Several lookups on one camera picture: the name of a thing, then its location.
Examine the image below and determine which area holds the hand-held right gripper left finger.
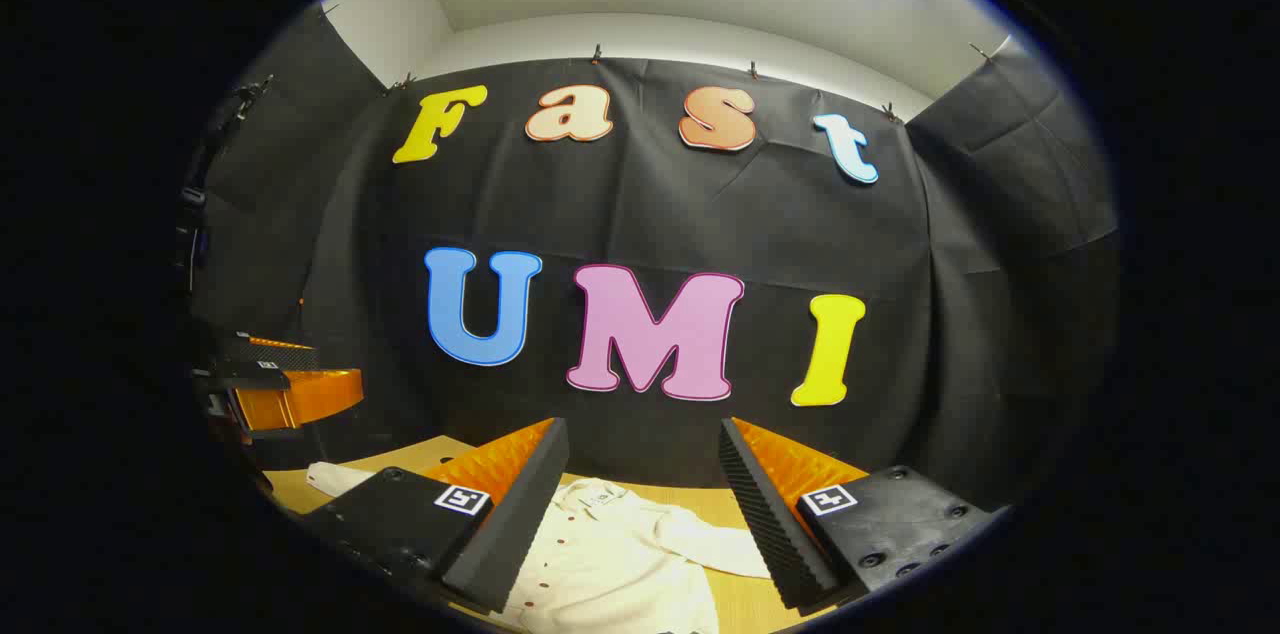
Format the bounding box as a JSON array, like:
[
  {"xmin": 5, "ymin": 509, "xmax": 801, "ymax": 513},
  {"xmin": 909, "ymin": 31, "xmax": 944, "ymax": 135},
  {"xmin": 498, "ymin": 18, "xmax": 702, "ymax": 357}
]
[{"xmin": 303, "ymin": 417, "xmax": 572, "ymax": 615}]

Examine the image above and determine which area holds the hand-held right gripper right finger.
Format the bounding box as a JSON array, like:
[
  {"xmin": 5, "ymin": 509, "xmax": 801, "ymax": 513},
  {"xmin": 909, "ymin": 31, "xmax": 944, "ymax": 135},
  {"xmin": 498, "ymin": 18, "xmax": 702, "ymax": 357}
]
[{"xmin": 717, "ymin": 417, "xmax": 1002, "ymax": 613}]

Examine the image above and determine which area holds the white buttoned shirt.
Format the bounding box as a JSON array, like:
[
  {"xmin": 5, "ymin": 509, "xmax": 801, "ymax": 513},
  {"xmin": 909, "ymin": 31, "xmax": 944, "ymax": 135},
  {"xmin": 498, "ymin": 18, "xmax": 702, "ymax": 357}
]
[{"xmin": 305, "ymin": 461, "xmax": 777, "ymax": 634}]

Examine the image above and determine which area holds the black backdrop cloth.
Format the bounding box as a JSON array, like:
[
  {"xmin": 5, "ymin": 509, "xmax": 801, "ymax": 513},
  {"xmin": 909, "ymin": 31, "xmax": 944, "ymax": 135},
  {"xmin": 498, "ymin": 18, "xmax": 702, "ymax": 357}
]
[{"xmin": 188, "ymin": 4, "xmax": 1121, "ymax": 515}]

